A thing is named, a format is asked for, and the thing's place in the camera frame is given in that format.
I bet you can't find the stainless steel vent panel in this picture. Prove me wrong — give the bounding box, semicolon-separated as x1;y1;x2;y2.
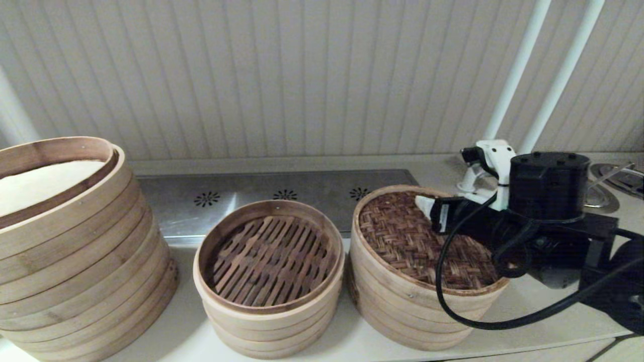
135;169;419;248

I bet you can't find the white pipe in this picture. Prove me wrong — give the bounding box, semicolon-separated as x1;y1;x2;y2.
0;65;42;150

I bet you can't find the woven bamboo steamer lid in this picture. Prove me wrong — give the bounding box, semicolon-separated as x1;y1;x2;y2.
350;185;511;308

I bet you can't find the small bamboo steamer stack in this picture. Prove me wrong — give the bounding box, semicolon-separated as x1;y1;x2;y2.
347;241;506;351
193;200;346;359

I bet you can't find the black camera cable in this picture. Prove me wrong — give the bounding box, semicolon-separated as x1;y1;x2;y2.
435;194;644;331

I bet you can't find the round steel lid black knob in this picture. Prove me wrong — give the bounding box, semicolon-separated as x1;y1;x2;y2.
584;178;620;214

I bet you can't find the white slanted pole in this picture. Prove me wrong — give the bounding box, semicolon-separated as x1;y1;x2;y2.
518;0;607;155
484;0;552;142

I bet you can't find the white steamer cloth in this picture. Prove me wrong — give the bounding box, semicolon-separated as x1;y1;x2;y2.
0;160;108;218

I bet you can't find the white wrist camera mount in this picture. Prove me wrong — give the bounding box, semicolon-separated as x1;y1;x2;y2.
457;140;518;212

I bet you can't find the tall wide bamboo steamer stack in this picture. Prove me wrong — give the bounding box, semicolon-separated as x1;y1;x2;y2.
0;137;180;362

